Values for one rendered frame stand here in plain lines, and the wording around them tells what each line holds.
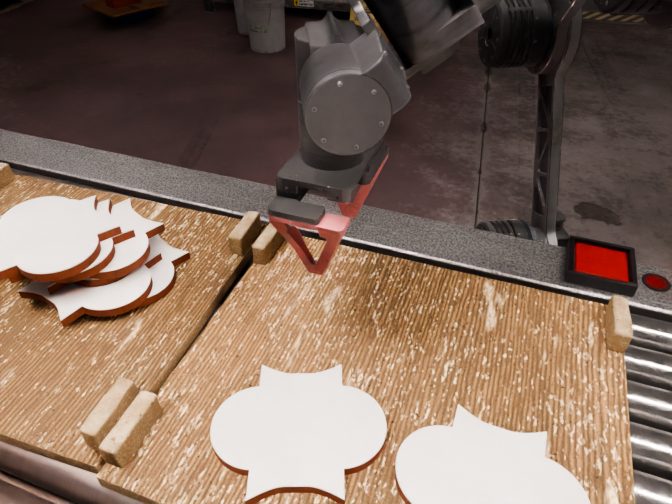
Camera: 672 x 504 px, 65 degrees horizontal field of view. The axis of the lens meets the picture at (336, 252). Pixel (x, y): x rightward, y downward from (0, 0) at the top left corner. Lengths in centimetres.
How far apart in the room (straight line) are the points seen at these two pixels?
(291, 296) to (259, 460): 20
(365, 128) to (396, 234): 37
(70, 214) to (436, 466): 46
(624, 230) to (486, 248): 184
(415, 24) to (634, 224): 223
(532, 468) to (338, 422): 16
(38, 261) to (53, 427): 17
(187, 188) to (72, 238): 26
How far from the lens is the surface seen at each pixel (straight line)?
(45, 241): 63
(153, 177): 87
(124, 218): 67
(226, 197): 80
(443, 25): 42
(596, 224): 251
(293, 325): 56
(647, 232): 256
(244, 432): 48
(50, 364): 60
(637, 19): 533
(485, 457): 48
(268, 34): 409
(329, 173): 45
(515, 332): 58
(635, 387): 61
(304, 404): 49
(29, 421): 56
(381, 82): 35
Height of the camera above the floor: 135
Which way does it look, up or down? 40 degrees down
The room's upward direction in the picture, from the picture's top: straight up
